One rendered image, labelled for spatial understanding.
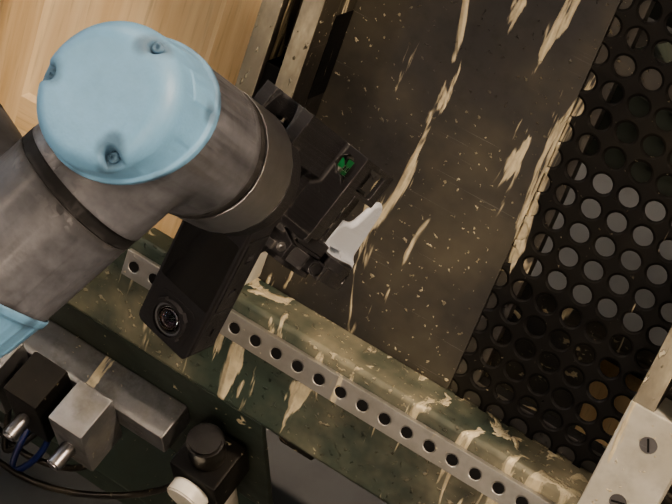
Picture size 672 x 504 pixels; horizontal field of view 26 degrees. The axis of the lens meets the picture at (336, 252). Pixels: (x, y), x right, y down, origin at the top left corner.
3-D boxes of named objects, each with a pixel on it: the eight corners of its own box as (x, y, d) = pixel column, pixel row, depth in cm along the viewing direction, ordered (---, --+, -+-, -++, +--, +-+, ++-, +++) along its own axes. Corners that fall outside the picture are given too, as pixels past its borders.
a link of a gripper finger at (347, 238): (415, 229, 99) (375, 200, 90) (361, 297, 99) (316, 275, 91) (381, 202, 100) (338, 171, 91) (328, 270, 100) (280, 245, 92)
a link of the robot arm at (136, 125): (-15, 95, 68) (119, -28, 67) (97, 152, 78) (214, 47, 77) (73, 218, 65) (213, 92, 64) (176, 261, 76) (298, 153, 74)
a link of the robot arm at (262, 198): (207, 248, 75) (102, 158, 78) (240, 263, 79) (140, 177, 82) (296, 133, 75) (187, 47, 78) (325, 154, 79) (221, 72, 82)
